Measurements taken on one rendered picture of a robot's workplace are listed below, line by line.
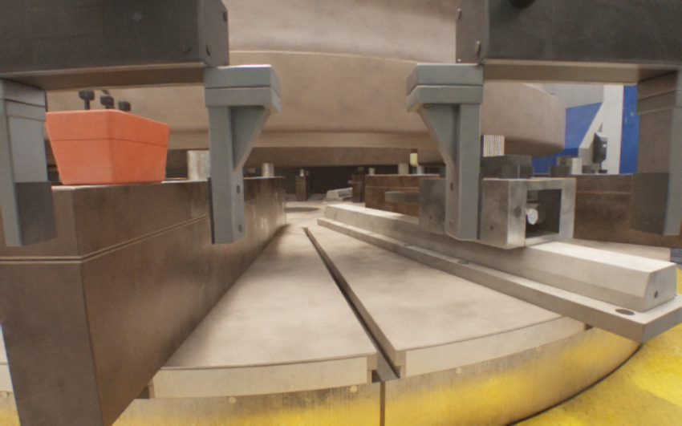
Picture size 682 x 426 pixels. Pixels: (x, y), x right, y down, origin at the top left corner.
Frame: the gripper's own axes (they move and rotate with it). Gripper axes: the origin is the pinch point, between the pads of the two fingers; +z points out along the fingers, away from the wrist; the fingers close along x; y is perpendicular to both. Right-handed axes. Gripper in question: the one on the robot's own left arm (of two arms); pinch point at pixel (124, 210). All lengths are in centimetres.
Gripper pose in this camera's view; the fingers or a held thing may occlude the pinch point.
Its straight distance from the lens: 24.7
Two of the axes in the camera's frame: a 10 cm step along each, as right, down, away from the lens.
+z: 0.2, 9.9, 1.2
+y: -0.1, -1.2, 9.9
